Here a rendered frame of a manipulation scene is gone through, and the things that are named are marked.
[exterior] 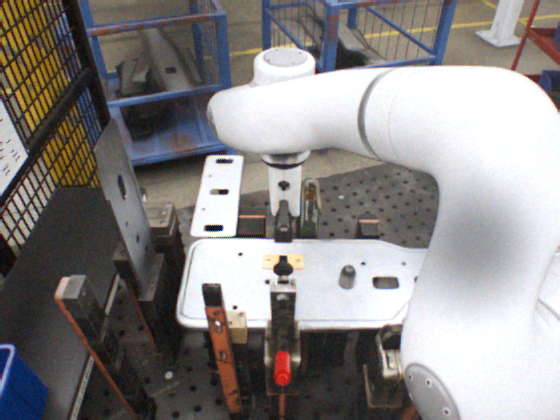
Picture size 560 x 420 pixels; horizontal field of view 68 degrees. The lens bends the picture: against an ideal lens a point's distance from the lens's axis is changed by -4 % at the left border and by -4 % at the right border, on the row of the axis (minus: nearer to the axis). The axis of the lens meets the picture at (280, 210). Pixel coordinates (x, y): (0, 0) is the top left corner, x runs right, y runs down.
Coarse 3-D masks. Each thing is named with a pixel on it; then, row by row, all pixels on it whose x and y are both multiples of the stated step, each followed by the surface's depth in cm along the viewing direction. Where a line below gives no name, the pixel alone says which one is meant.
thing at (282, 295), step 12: (276, 264) 61; (288, 264) 61; (288, 276) 60; (276, 288) 58; (288, 288) 58; (276, 300) 60; (288, 300) 58; (276, 312) 63; (288, 312) 63; (276, 324) 67; (288, 324) 67; (288, 336) 71
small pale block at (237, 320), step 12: (228, 312) 73; (240, 312) 73; (228, 324) 72; (240, 324) 71; (240, 336) 73; (240, 348) 76; (240, 360) 79; (240, 372) 83; (240, 384) 87; (252, 396) 95; (252, 408) 95
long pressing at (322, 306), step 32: (192, 256) 90; (224, 256) 90; (256, 256) 90; (320, 256) 90; (352, 256) 90; (384, 256) 90; (416, 256) 90; (192, 288) 84; (224, 288) 84; (256, 288) 84; (320, 288) 84; (352, 288) 84; (192, 320) 79; (256, 320) 79; (320, 320) 79; (352, 320) 79; (384, 320) 79
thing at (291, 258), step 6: (264, 258) 89; (270, 258) 89; (276, 258) 89; (282, 258) 89; (288, 258) 89; (294, 258) 89; (300, 258) 89; (264, 264) 88; (270, 264) 88; (294, 264) 88; (300, 264) 88
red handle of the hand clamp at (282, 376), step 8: (280, 336) 67; (280, 344) 64; (280, 352) 61; (280, 360) 59; (288, 360) 60; (280, 368) 57; (288, 368) 58; (280, 376) 56; (288, 376) 57; (280, 384) 57
